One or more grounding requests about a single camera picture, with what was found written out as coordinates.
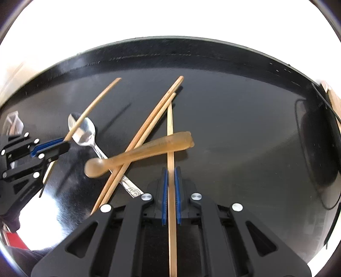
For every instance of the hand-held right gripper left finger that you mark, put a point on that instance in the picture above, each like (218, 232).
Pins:
(165, 198)

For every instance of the red cloth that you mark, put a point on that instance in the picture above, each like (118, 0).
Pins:
(13, 239)

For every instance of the wooden board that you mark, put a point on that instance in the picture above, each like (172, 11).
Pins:
(334, 98)

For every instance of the clear plastic wrapper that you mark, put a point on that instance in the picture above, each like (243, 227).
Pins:
(13, 122)

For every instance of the metal spoon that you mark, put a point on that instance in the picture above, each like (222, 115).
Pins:
(84, 133)

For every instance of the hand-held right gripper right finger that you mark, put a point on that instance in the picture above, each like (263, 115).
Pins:
(178, 198)

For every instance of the light bamboo chopstick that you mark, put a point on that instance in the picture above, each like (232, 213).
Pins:
(159, 114)
(157, 109)
(171, 170)
(93, 104)

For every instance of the dark clothing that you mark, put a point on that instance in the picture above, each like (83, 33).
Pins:
(29, 255)

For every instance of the wooden spoon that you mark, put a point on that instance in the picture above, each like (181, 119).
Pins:
(149, 150)

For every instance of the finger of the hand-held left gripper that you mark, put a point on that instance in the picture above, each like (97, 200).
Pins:
(32, 174)
(50, 145)

